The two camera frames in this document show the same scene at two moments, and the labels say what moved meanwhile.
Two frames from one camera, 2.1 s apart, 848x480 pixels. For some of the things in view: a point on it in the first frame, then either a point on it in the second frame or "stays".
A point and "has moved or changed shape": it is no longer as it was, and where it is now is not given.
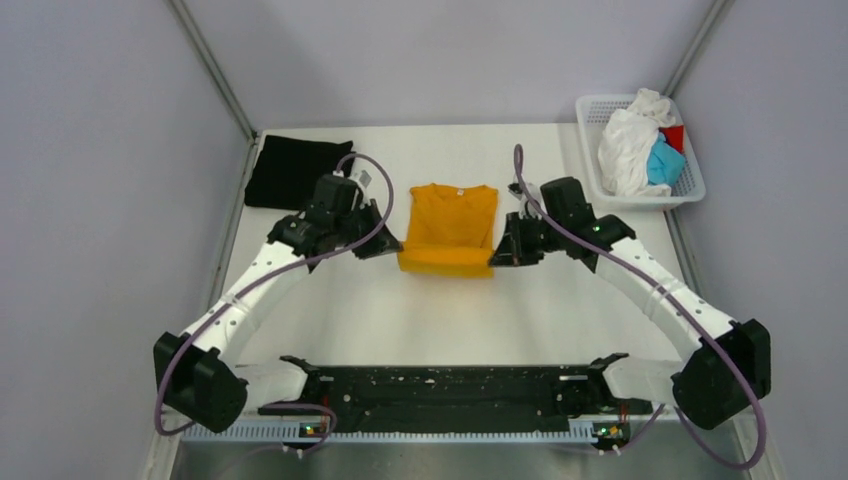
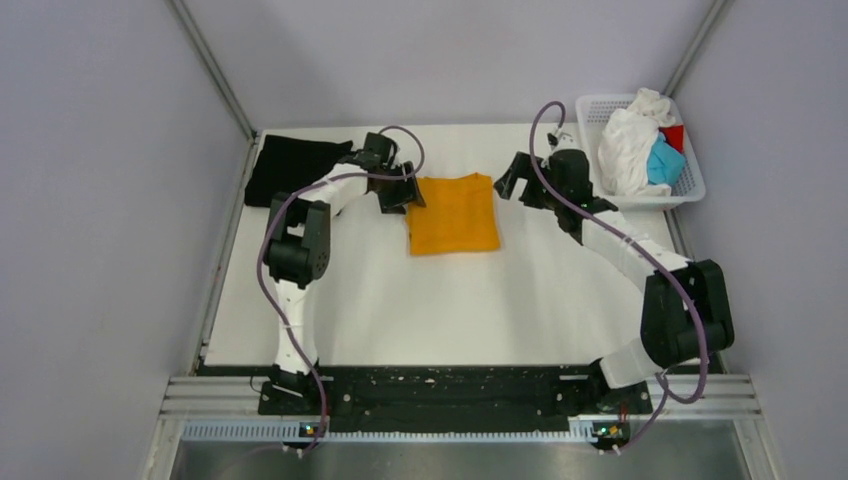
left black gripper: (386, 243) to (407, 192)
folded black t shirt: (285, 169) stays
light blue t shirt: (665, 164) stays
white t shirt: (624, 142) stays
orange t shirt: (451, 230) has moved or changed shape
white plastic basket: (594, 112) stays
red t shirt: (674, 136) stays
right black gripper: (513, 249) to (521, 168)
